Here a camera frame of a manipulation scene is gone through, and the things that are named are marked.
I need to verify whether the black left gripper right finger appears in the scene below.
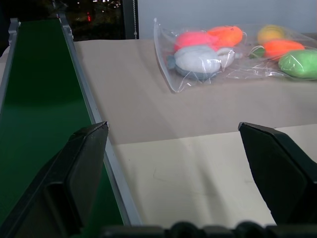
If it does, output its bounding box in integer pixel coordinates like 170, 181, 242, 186
238, 121, 317, 225

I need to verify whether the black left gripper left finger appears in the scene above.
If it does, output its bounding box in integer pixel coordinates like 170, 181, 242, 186
0, 120, 110, 238

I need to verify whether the green conveyor belt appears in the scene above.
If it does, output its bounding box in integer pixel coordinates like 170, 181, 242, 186
0, 20, 124, 233

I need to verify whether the green plush toy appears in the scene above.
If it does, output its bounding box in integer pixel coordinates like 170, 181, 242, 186
278, 49, 317, 80

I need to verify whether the orange-red plush toy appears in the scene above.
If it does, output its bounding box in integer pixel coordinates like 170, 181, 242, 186
262, 39, 305, 60

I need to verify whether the clear plastic zip bag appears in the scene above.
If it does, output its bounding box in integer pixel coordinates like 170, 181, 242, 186
153, 17, 317, 93

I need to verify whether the beige table cloth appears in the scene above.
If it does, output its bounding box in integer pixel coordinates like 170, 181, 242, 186
0, 32, 317, 146

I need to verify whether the yellow plush toy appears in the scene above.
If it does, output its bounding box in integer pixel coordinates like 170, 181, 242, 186
257, 24, 285, 45

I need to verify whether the white grey plush toy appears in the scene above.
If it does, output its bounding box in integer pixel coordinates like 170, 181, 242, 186
167, 45, 236, 80

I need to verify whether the orange plush toy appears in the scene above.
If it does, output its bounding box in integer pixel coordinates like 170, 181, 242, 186
207, 25, 243, 48

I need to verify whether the pink plush toy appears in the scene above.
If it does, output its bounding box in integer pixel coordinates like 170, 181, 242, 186
173, 30, 222, 53

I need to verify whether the silver conveyor side rail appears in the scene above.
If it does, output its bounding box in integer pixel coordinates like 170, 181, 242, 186
0, 17, 21, 112
57, 12, 143, 226

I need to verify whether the dark window frame post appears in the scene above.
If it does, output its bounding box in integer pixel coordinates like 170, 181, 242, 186
121, 0, 139, 40

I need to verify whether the beaded blind chain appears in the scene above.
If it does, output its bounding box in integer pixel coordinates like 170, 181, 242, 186
132, 0, 138, 39

